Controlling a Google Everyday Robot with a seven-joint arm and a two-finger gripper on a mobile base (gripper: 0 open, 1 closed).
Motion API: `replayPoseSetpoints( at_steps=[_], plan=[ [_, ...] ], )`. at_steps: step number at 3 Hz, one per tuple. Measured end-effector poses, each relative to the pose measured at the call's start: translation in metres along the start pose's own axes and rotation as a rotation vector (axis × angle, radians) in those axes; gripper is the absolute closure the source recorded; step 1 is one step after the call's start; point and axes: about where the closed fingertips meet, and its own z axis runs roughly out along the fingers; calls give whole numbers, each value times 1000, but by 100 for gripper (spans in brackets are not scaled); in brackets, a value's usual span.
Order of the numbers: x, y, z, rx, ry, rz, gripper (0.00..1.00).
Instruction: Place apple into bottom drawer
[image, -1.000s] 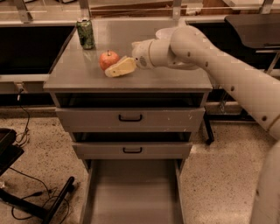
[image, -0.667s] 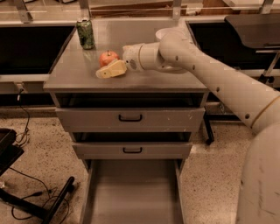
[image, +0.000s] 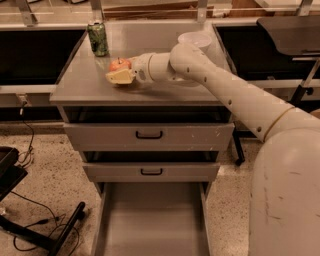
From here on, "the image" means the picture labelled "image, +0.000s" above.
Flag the black hanging cable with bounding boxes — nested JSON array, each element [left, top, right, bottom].
[[16, 101, 36, 168]]

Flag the red apple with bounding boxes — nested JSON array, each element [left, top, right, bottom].
[[109, 58, 131, 71]]

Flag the black floor cable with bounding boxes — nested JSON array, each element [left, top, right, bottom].
[[9, 191, 82, 256]]

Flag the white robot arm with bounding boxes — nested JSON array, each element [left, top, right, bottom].
[[106, 43, 320, 256]]

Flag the black chair base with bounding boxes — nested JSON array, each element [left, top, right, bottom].
[[0, 147, 86, 256]]

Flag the grey drawer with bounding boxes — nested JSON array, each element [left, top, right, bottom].
[[91, 182, 212, 256], [83, 151, 220, 182], [64, 111, 234, 151]]

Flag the white bowl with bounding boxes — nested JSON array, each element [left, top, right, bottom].
[[178, 32, 212, 51]]

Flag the middle grey drawer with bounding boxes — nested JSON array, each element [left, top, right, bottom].
[[83, 151, 220, 182]]

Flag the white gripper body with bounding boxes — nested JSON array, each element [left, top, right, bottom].
[[132, 53, 154, 83]]

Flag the green soda can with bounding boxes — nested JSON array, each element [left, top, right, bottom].
[[87, 22, 108, 57]]

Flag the bottom grey drawer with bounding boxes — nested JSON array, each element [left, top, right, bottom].
[[91, 182, 212, 256]]

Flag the top grey drawer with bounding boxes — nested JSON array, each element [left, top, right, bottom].
[[64, 111, 234, 151]]

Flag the grey drawer cabinet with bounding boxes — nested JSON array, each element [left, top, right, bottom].
[[50, 21, 233, 193]]

